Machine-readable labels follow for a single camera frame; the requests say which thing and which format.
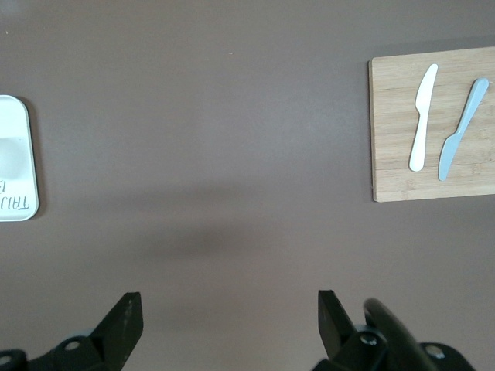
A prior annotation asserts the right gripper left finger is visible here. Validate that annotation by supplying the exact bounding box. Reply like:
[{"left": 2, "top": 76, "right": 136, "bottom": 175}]
[{"left": 29, "top": 292, "right": 144, "bottom": 371}]

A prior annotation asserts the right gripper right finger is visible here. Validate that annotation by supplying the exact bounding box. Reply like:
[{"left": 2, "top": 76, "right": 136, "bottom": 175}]
[{"left": 312, "top": 289, "right": 387, "bottom": 371}]

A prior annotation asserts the bamboo cutting board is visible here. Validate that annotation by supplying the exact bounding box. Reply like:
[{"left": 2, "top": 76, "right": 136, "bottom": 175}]
[{"left": 367, "top": 46, "right": 495, "bottom": 203}]

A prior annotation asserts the grey plastic knife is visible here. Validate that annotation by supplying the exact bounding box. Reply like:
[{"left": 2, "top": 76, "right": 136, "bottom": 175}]
[{"left": 438, "top": 77, "right": 490, "bottom": 182}]

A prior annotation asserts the white plastic knife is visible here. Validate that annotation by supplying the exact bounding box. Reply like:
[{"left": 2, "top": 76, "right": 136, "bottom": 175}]
[{"left": 408, "top": 63, "right": 439, "bottom": 172}]

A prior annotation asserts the cream bear print tray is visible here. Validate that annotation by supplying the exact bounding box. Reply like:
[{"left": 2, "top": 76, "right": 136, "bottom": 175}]
[{"left": 0, "top": 94, "right": 40, "bottom": 223}]

